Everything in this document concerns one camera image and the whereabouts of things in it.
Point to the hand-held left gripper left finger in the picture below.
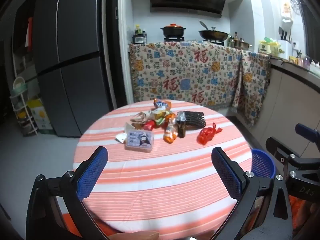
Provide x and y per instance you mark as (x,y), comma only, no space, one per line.
(92,172)

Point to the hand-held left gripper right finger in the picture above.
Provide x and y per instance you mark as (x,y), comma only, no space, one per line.
(228,173)

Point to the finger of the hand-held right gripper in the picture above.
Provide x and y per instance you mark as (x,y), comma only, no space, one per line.
(275,146)
(306,131)

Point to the blue plastic basket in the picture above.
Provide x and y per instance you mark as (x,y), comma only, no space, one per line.
(261,162)

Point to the red crushed soda can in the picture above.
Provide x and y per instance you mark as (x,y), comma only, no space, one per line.
(181,128)

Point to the orange snack wrapper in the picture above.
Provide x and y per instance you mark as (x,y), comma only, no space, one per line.
(169,133)

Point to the kitchen cabinet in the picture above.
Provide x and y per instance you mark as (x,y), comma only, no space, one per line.
(287,100)

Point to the red crumpled plastic bag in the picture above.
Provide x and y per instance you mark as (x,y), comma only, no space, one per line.
(206,135)

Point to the white crumpled paper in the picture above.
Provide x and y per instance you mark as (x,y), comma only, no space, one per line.
(121,137)

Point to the purple cartoon plastic box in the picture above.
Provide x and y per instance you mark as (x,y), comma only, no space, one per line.
(138,141)

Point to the black ridged plastic tray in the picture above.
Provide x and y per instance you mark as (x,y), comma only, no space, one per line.
(193,120)

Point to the patterned fringed cloth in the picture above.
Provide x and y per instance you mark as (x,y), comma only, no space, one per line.
(252,85)
(175,75)

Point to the beige crumpled wrapper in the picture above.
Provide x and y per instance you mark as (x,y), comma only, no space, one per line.
(140,117)

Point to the red snack wrapper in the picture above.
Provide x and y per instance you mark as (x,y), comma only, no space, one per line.
(150,125)

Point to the yellow green cardboard box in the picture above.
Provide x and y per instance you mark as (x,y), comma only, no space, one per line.
(41,115)

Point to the white storage cart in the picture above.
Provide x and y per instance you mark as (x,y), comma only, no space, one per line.
(22,130)

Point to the white knife holder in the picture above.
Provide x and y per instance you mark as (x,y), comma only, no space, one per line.
(285,48)

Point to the yellow green snack packet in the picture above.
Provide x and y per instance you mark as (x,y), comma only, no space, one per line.
(160,116)

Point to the yellow green plastic rack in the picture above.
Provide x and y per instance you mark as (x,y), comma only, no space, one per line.
(267,46)

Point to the blue orange snack packet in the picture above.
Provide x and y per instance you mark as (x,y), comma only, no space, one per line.
(161,103)

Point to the steel pot with lid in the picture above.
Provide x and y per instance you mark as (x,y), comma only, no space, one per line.
(242,45)

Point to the green bowl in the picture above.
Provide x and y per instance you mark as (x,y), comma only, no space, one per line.
(19,85)

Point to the dark sauce bottle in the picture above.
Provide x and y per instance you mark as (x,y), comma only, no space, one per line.
(235,38)

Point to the grey refrigerator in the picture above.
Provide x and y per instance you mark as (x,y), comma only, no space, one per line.
(70,55)

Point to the black wok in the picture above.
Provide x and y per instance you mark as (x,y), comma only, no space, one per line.
(212,35)

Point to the black container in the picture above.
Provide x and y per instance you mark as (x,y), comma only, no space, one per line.
(138,39)

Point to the metal spatula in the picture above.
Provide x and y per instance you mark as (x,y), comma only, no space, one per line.
(203,24)

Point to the gas stove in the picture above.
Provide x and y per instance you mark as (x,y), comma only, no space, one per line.
(175,39)

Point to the yellow cap oil bottle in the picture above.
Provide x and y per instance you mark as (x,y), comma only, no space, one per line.
(137,30)

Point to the orange hanging cloth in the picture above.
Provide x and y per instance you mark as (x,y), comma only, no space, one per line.
(29,33)

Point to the black pot with orange lid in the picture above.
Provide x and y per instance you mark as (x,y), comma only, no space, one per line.
(172,31)

